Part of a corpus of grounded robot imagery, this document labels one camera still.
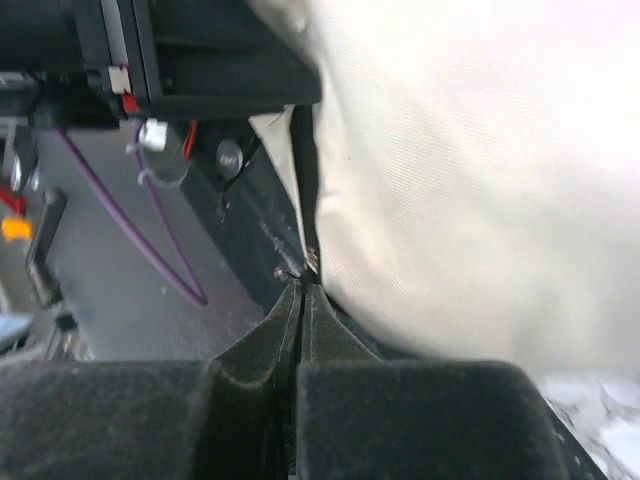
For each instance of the beige student backpack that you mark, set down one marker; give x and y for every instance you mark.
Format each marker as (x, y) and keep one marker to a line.
(478, 173)

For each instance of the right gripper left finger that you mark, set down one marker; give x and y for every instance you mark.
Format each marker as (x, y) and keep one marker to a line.
(207, 419)

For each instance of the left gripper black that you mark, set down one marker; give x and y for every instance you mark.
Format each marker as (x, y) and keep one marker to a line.
(91, 64)

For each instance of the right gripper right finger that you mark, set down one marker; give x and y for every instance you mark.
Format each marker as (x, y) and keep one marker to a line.
(359, 417)

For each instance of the aluminium rail frame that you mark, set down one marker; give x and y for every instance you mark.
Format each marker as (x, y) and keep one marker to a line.
(19, 156)

